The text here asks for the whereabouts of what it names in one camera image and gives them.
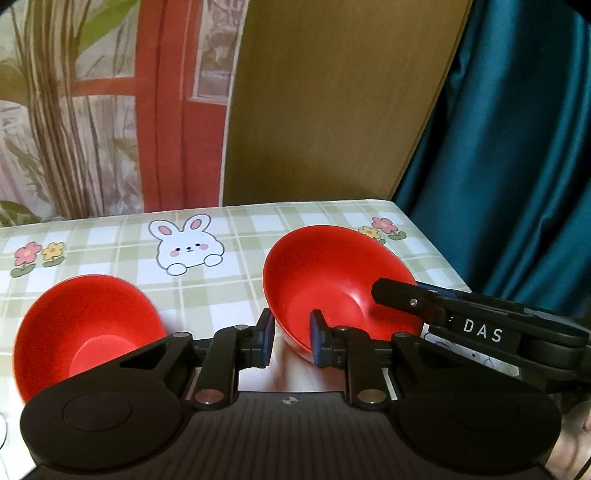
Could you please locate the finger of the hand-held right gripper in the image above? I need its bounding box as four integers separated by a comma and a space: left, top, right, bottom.
416, 281, 472, 300
370, 277, 455, 328

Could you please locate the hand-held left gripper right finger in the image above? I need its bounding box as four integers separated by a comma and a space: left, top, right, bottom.
309, 309, 467, 412

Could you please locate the person's right forearm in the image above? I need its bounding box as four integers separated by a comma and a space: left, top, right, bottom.
546, 399, 591, 480

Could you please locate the printed room scene backdrop cloth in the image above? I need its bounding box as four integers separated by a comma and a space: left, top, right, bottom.
0, 0, 251, 221

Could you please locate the checked rabbit print tablecloth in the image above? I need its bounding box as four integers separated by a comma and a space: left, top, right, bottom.
0, 199, 525, 416

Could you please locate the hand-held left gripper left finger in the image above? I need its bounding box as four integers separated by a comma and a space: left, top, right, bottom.
90, 308, 277, 412

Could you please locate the teal curtain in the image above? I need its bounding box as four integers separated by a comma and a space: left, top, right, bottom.
392, 0, 591, 325

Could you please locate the red plastic bowl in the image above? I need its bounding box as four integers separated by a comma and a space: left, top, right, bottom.
262, 225, 424, 358
13, 274, 168, 402

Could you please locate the brown wooden board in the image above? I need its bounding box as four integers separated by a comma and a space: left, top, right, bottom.
222, 0, 475, 207

